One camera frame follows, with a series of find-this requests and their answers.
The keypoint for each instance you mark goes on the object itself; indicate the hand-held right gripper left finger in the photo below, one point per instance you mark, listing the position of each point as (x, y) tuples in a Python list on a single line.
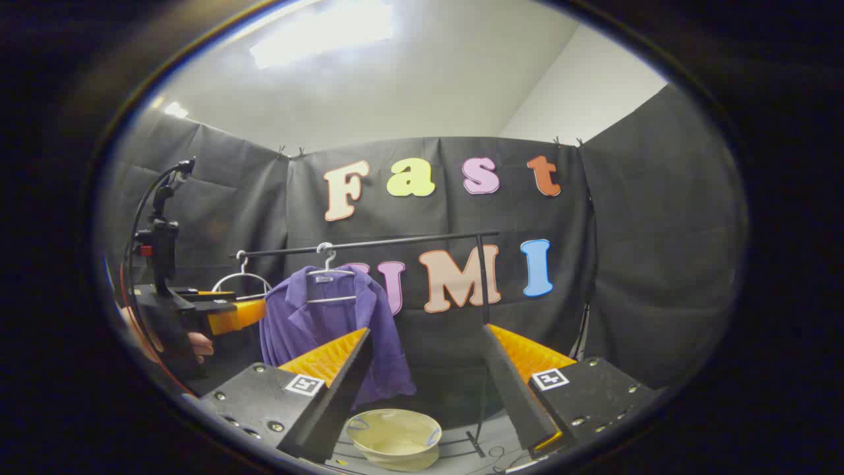
[(336, 402)]

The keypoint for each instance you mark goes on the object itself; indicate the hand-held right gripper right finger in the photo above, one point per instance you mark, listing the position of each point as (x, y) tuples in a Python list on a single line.
[(514, 396)]

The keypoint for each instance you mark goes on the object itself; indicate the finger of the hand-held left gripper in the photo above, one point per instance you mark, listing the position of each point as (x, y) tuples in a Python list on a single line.
[(241, 316)]

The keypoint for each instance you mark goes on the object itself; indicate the beige laundry hamper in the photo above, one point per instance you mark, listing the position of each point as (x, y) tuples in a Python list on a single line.
[(395, 435)]

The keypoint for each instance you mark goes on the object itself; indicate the purple shirt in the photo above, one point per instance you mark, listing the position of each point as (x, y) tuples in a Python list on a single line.
[(316, 330)]

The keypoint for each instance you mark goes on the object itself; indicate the white clothes hanger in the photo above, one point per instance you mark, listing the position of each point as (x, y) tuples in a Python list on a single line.
[(328, 262), (244, 267)]

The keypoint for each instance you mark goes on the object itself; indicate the white empty clothes hanger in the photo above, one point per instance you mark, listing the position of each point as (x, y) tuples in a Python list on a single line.
[(244, 267)]

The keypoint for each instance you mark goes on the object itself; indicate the black clothes rack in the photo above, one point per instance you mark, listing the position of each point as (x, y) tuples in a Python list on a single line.
[(395, 242)]

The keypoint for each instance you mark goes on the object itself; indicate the black backdrop cloth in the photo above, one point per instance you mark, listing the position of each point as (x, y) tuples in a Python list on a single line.
[(659, 231)]

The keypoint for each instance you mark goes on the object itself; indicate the ceiling light panel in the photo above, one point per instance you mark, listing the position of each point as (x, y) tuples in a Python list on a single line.
[(316, 33)]

